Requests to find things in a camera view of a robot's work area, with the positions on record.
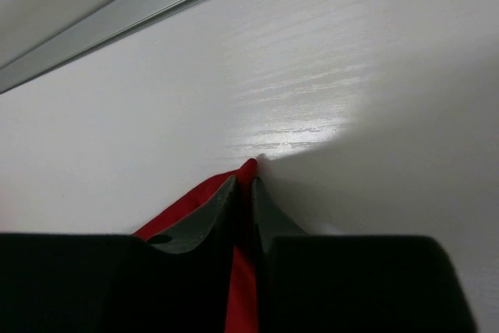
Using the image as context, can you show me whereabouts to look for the dark red t shirt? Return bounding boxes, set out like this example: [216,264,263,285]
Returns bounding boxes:
[134,158,258,332]

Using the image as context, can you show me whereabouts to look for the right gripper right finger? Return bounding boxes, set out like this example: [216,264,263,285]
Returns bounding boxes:
[251,179,477,332]

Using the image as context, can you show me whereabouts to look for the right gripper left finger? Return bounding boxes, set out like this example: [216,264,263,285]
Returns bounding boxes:
[1,176,239,332]

